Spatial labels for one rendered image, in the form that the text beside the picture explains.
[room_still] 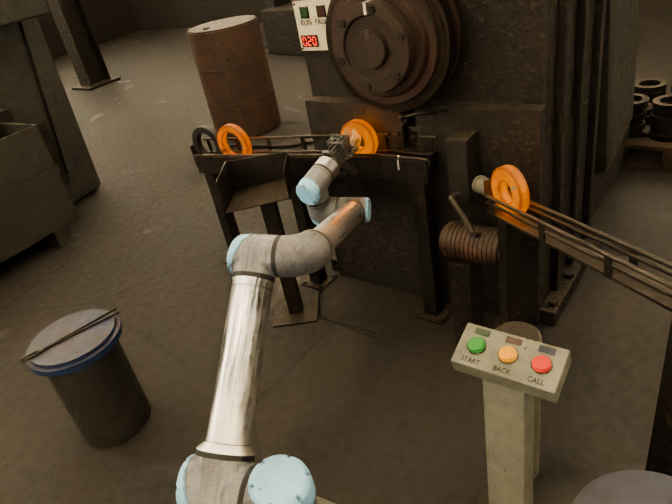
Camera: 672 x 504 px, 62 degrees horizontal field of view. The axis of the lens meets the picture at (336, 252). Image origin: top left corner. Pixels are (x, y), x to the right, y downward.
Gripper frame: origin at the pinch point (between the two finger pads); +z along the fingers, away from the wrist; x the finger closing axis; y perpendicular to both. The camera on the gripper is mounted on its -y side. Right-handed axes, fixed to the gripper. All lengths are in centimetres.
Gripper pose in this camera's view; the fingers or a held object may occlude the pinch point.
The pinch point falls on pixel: (358, 135)
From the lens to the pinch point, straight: 221.0
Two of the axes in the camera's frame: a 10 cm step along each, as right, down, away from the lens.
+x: -8.0, -1.7, 5.8
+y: -3.3, -6.7, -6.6
